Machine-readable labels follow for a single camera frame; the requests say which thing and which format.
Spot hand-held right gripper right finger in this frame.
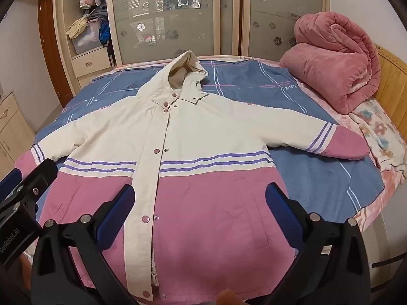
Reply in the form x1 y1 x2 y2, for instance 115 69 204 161
265 182 372 305

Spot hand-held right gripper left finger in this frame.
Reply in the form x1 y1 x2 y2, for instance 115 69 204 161
30 184 150 305

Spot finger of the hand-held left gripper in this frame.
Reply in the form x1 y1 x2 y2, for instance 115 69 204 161
17 158 58 212
0 168 23 202

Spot cream and pink hooded jacket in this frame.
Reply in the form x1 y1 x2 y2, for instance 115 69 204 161
14 50 371 297

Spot grey folded clothes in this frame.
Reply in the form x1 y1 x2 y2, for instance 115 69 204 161
84 6 109 23

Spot person's right hand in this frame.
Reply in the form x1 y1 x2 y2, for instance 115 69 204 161
216 288 245 305

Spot beige side cabinet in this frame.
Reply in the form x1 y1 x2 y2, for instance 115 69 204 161
0 90 35 181

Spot pink floral bed sheet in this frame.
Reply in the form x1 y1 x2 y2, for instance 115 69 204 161
286 79 407 232

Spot brown wooden door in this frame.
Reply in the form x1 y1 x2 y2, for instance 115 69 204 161
37 0 74 109

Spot beige wardrobe drawer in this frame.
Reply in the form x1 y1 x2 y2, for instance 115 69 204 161
71 49 112 78

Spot floral pillow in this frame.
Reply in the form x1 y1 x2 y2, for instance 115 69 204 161
348 97 407 178

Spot blue striped bed cover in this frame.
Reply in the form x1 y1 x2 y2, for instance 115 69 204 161
32 55 387 226

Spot clear plastic storage box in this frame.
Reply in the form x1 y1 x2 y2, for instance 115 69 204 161
71 22 105 54

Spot pink fleece blanket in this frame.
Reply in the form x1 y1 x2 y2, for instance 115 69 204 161
278 11 382 115

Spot pale yellow cloth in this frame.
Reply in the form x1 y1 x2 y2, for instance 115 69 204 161
66 16 91 40

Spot blue garment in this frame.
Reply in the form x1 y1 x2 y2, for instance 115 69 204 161
98 22 110 47

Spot wooden headboard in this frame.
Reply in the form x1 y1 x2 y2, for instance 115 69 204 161
372 43 407 134

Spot beige wardrobe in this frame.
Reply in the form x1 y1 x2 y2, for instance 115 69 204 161
52 0 331 89

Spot frosted floral wardrobe door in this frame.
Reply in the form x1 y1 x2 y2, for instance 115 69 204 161
105 0 236 66
242 0 329 62

